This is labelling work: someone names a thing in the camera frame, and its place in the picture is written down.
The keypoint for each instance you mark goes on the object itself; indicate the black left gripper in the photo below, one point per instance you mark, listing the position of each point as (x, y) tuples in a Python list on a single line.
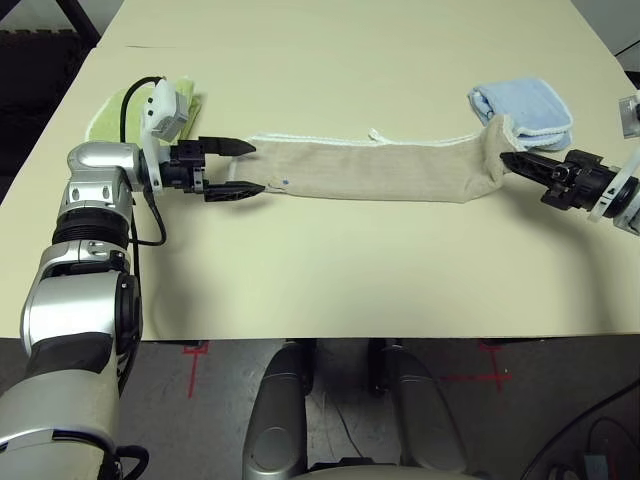
[(185, 167)]

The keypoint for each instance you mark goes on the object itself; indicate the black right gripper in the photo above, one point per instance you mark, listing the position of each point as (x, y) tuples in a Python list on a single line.
[(577, 182)]

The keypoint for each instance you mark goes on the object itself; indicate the beige towel with white trim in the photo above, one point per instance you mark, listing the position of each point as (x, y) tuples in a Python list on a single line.
[(375, 170)]

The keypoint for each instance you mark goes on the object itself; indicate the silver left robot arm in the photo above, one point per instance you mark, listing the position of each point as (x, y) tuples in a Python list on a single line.
[(95, 165)]

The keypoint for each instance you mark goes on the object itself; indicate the folded light blue towel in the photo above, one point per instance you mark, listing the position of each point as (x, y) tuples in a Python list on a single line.
[(525, 100)]

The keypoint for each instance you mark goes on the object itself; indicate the folded green towel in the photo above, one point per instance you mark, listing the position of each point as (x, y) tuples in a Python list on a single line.
[(112, 117)]

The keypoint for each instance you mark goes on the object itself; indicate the dark foam floor mat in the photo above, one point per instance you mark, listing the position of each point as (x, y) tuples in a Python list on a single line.
[(30, 75)]

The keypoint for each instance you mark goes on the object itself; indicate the grey robot left leg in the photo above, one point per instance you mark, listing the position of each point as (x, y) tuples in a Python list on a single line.
[(275, 415)]

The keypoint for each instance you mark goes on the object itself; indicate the grey robot leg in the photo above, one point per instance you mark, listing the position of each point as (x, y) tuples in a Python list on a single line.
[(275, 415), (420, 415)]

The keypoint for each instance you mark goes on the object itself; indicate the grey robot right leg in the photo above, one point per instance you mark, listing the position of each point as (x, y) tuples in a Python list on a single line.
[(420, 415)]

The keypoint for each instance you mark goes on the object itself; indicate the grey power adapter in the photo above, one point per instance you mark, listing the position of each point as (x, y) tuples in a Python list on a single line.
[(595, 467)]

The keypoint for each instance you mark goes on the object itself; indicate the light grey robot waist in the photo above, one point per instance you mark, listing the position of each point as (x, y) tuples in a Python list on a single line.
[(390, 474)]

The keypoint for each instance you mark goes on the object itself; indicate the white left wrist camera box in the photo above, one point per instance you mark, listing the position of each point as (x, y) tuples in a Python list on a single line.
[(165, 100)]

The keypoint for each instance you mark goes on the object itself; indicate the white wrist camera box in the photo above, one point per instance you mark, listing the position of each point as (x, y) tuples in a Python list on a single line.
[(629, 117), (165, 100)]

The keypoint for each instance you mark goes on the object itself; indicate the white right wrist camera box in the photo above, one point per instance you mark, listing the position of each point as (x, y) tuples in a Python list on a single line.
[(629, 117)]

